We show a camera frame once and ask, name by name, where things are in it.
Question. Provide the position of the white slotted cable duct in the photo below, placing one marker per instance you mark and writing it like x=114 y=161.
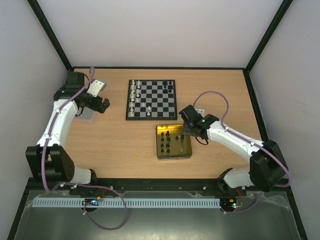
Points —
x=132 y=203

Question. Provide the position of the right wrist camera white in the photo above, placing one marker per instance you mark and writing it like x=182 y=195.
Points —
x=200 y=111

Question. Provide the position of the gold tin box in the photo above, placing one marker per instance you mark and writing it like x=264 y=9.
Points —
x=172 y=143

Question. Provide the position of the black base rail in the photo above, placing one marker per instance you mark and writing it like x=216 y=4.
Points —
x=205 y=187

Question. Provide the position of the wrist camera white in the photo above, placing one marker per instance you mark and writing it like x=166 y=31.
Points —
x=200 y=111
x=96 y=87

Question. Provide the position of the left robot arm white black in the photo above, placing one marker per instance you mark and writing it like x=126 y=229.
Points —
x=48 y=160

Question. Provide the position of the black silver chess board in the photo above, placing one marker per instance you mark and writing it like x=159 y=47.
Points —
x=160 y=95

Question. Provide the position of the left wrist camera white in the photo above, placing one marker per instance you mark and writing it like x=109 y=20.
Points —
x=96 y=87

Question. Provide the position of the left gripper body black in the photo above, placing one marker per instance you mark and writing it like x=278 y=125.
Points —
x=95 y=107

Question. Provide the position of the silver tin lid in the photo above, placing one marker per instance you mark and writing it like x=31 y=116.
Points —
x=88 y=116

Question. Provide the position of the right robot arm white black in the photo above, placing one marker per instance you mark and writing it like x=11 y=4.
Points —
x=267 y=166

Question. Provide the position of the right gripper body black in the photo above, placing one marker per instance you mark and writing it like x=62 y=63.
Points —
x=188 y=125

